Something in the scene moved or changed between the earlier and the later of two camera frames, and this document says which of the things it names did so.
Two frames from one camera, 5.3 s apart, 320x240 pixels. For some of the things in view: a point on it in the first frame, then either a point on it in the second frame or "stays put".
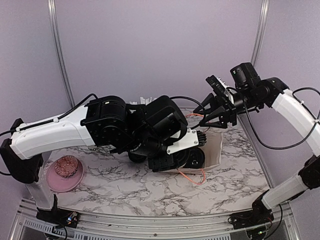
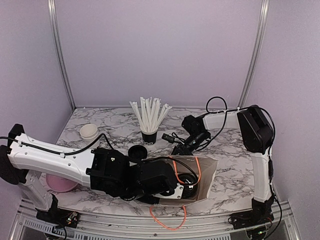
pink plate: x=59 y=184 stays put
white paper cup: x=195 y=160 -> x=189 y=181
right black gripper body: x=231 y=108 -> x=187 y=152
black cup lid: x=136 y=158 stays put
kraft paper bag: x=212 y=148 -> x=203 y=167
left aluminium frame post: x=52 y=8 stays put
